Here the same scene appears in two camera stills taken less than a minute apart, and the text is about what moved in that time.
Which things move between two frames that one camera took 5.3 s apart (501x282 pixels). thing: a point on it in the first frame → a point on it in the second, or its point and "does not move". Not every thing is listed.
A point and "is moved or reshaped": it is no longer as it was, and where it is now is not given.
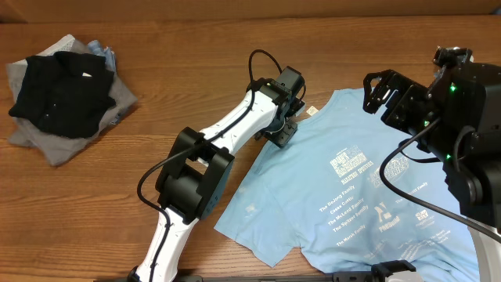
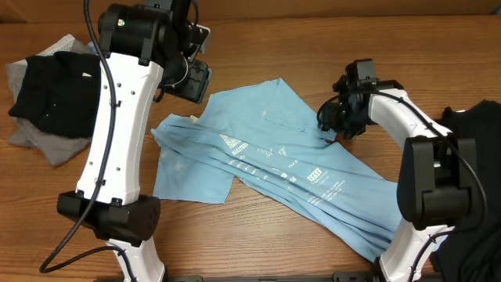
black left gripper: (282, 136) → (195, 89)
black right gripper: (411, 96) → (328, 119)
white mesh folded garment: (65, 45) does not move
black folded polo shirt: (65, 93) does not move
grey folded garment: (81, 47) does not move
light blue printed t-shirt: (348, 189) is moved or reshaped
